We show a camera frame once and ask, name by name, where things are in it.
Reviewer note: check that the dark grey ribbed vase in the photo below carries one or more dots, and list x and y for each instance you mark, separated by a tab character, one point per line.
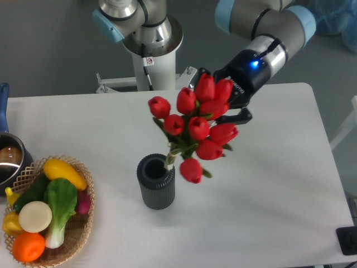
156	182

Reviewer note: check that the yellow banana tip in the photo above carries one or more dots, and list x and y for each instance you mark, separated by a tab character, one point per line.
11	196

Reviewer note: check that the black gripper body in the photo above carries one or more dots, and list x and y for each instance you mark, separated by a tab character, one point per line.
248	73

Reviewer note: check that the woven wicker basket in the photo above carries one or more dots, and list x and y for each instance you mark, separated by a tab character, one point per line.
78	227

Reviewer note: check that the purple red radish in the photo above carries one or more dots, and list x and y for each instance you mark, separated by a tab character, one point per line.
83	203

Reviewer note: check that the orange fruit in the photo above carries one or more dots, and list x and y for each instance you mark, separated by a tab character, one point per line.
28	247

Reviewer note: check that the yellow bell pepper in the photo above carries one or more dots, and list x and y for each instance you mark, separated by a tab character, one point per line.
11	225

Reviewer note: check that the yellow squash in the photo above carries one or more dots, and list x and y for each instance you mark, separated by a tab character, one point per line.
59	169

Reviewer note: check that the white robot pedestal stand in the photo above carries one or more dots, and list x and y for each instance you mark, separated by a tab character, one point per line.
151	36

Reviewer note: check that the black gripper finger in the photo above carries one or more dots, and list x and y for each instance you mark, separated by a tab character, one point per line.
195	80
243	117

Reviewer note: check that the green bok choy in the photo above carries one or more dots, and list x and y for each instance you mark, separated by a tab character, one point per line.
61	197

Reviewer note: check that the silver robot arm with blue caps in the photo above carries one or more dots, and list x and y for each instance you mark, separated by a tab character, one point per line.
277	31

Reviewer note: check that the black device at table edge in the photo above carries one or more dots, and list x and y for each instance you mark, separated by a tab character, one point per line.
347	240

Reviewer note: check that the blue handled saucepan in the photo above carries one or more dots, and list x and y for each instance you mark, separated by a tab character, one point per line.
14	156

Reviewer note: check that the red tulip bouquet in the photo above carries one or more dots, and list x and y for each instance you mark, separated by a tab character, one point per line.
190	132

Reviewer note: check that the dark green cucumber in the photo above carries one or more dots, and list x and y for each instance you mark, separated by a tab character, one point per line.
35	192

